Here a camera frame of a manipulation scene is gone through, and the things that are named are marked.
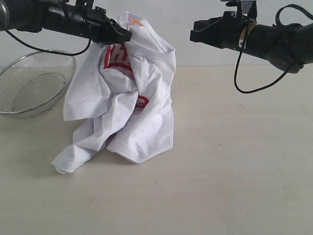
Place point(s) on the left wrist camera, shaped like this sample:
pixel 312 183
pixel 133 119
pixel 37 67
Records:
pixel 84 4

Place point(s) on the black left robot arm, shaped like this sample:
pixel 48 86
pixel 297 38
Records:
pixel 82 19

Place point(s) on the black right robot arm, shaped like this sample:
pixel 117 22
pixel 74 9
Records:
pixel 288 47

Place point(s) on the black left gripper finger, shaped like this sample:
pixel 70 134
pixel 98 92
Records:
pixel 116 30
pixel 117 37

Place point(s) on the white t-shirt red print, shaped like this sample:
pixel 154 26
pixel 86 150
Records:
pixel 122 95

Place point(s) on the metal mesh basket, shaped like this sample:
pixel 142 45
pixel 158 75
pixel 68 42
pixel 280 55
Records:
pixel 34 83

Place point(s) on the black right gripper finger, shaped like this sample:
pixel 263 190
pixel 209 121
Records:
pixel 202 25
pixel 198 36

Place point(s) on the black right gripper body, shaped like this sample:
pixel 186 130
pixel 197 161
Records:
pixel 224 32

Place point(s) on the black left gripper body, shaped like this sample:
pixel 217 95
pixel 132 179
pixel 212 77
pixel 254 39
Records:
pixel 101 27

